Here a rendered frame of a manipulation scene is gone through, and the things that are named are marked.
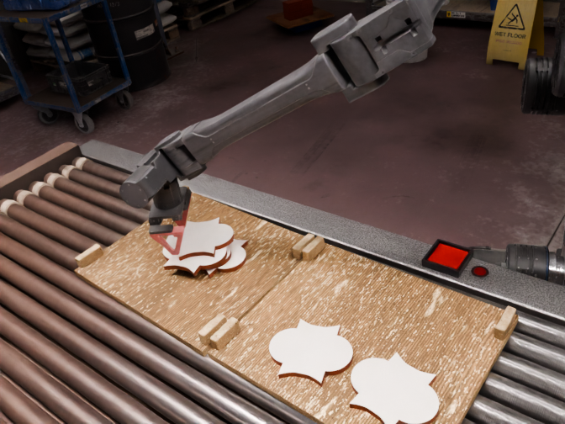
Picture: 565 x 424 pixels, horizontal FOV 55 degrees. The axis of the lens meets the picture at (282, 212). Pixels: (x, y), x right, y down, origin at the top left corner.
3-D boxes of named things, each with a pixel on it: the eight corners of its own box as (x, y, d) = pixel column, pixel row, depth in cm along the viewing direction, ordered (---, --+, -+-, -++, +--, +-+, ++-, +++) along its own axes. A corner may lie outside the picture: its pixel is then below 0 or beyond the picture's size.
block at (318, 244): (319, 244, 115) (318, 234, 114) (325, 246, 114) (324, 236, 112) (302, 260, 112) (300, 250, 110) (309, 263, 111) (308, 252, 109)
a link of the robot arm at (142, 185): (210, 163, 103) (182, 127, 100) (184, 198, 95) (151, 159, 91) (169, 185, 110) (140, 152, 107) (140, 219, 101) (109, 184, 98)
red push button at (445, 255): (439, 247, 112) (440, 242, 112) (467, 257, 109) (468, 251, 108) (426, 265, 109) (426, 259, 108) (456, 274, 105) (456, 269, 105)
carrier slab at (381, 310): (322, 246, 117) (321, 241, 116) (518, 321, 94) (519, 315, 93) (208, 357, 96) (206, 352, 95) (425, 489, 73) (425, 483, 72)
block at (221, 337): (234, 325, 99) (231, 315, 98) (241, 330, 98) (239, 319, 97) (211, 347, 96) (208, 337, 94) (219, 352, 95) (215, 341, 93)
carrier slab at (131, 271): (191, 196, 140) (190, 190, 139) (320, 247, 117) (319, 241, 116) (76, 275, 120) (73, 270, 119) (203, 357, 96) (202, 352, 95)
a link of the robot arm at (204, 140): (392, 71, 83) (355, 8, 79) (386, 86, 79) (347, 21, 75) (198, 172, 107) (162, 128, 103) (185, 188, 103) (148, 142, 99)
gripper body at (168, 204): (150, 225, 107) (140, 193, 103) (159, 196, 115) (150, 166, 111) (182, 222, 107) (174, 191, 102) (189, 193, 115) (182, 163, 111)
